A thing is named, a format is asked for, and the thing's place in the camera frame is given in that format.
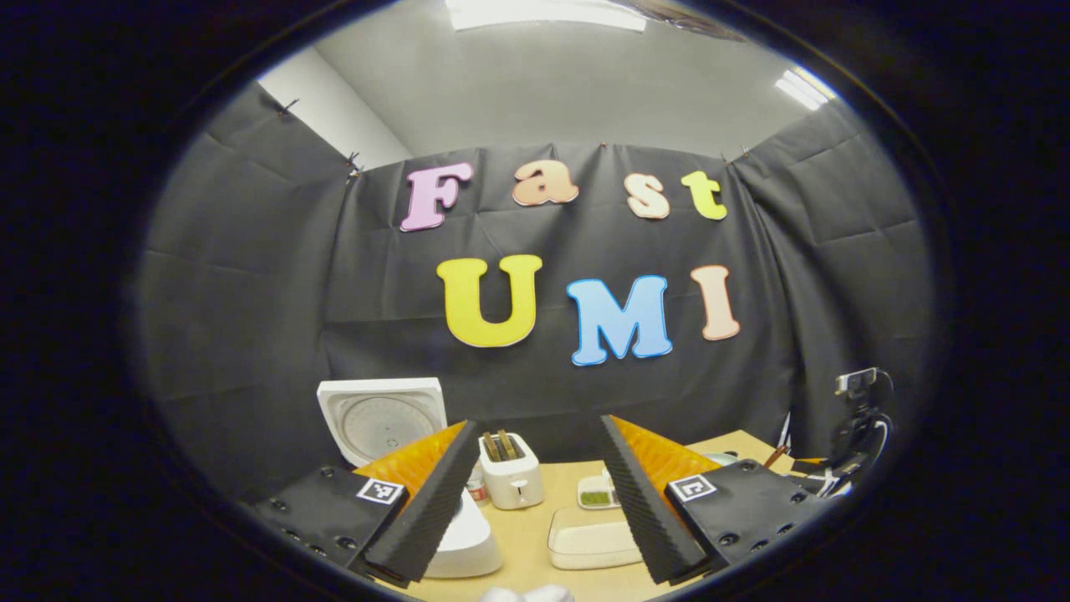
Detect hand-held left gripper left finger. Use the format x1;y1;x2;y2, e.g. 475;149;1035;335
251;418;482;588

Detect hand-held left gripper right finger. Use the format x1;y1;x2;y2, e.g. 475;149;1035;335
598;414;837;586

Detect white rice cooker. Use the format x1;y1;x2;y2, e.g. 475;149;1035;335
318;378;504;579

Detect clear plastic rice container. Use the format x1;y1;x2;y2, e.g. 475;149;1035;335
548;506;645;571

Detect white divided dish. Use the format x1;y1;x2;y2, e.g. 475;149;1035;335
577;472;621;511

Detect white toaster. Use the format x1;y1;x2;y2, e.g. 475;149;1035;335
478;431;546;511

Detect black backdrop cloth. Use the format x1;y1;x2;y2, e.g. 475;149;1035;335
138;79;935;503

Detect ceiling light panel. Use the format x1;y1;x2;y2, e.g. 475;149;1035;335
773;67;837;111

